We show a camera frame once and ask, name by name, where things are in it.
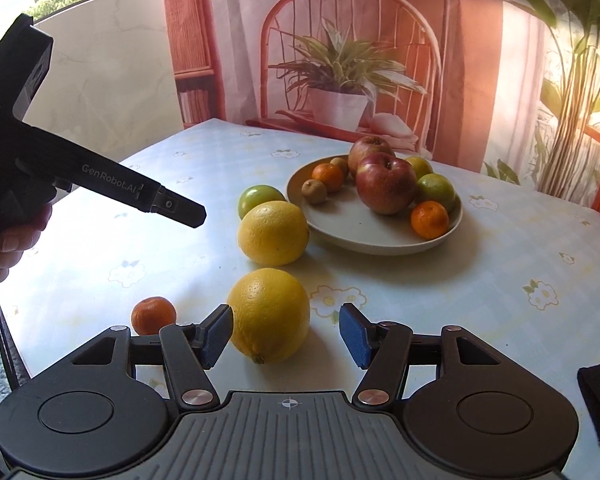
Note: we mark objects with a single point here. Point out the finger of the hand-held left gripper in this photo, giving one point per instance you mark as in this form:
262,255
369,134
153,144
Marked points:
180,207

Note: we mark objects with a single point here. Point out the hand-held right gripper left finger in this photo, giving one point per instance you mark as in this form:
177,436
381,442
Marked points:
217,340

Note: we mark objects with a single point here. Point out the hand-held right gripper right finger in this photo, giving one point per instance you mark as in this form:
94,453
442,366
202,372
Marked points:
355,335

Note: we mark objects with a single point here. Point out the large yellow lemon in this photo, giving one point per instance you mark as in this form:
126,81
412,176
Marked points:
273,233
269,315

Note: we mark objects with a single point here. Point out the cream round plate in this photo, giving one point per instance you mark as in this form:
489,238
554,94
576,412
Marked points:
360,232

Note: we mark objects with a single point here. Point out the small brown kiwi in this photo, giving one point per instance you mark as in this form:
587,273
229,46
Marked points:
314,191
339,164

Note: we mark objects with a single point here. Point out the orange tangerine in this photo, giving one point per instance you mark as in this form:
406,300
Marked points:
327,178
153,315
429,219

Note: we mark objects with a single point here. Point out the red apple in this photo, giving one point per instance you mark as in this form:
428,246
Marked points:
385,185

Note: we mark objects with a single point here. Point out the green citrus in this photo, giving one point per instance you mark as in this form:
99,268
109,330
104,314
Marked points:
256,197
437,187

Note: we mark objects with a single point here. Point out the yellow-green citrus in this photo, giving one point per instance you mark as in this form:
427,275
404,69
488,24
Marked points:
423,165

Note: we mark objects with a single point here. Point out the brown russet apple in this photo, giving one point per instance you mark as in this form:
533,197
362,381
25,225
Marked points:
370,149

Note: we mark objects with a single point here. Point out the person's left hand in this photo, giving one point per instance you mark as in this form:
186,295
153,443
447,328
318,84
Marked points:
10,250

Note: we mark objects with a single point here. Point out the printed backdrop cloth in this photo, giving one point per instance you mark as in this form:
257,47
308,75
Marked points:
240,35

